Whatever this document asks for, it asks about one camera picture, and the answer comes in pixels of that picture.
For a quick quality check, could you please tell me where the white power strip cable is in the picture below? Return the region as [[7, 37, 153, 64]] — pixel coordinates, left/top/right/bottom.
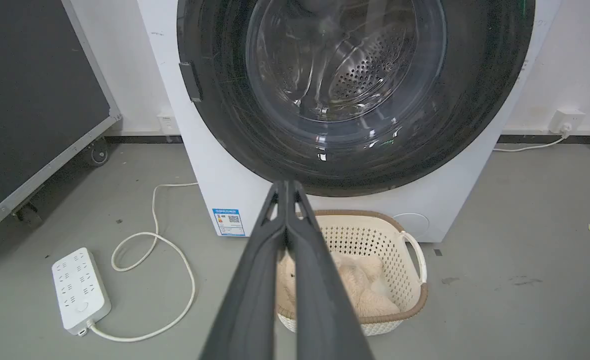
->
[[86, 182, 199, 343]]

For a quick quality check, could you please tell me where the black round washing machine door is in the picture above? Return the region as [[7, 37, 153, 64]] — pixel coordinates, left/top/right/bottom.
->
[[176, 0, 536, 198]]

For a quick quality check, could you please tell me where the white washing machine body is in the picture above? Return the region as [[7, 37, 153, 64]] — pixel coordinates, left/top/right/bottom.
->
[[136, 0, 562, 244]]

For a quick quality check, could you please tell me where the blue energy label sticker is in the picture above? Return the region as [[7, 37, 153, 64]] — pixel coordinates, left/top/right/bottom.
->
[[212, 208, 246, 237]]

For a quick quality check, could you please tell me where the beige fluffy cloth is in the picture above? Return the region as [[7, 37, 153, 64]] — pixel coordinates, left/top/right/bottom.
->
[[279, 250, 401, 318]]

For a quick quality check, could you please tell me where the black flight case with casters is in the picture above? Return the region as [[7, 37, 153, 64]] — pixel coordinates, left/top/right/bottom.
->
[[0, 0, 123, 271]]

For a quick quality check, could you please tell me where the white wall socket with plug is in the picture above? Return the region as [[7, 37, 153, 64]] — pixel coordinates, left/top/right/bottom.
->
[[549, 109, 586, 139]]

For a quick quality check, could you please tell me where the white plug cable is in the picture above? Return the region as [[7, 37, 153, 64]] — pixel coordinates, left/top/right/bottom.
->
[[493, 134, 569, 153]]

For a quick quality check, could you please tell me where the white wall outlet plate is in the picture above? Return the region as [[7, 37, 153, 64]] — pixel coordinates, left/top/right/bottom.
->
[[157, 112, 179, 136]]

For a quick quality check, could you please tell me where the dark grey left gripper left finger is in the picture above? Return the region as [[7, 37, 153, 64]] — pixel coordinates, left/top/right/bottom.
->
[[199, 180, 289, 360]]

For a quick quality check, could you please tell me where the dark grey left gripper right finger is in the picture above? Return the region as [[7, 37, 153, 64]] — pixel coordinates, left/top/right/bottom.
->
[[286, 180, 375, 360]]

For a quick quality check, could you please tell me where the cream perforated laundry basket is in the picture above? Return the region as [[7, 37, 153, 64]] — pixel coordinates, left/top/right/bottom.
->
[[275, 209, 429, 337]]

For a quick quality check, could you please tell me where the white power strip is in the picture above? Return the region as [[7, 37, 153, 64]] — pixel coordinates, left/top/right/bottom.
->
[[51, 247, 112, 336]]

